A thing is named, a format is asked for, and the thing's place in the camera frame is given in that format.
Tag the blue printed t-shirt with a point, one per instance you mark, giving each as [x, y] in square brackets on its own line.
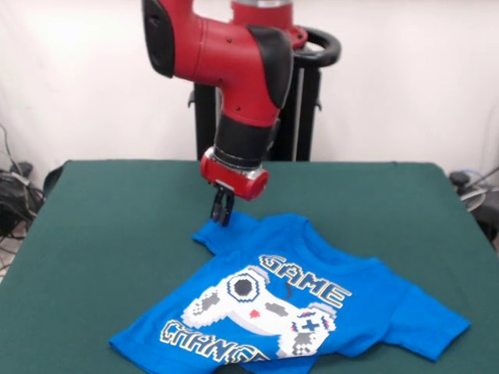
[292, 311]

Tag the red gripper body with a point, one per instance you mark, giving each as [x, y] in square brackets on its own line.
[234, 181]

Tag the dark green table cloth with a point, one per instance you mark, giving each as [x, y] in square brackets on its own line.
[97, 253]

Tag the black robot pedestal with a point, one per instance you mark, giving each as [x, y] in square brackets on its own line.
[308, 97]

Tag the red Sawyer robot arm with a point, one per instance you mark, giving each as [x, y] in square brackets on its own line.
[226, 58]

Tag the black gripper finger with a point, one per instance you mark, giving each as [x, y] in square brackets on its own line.
[216, 204]
[225, 210]

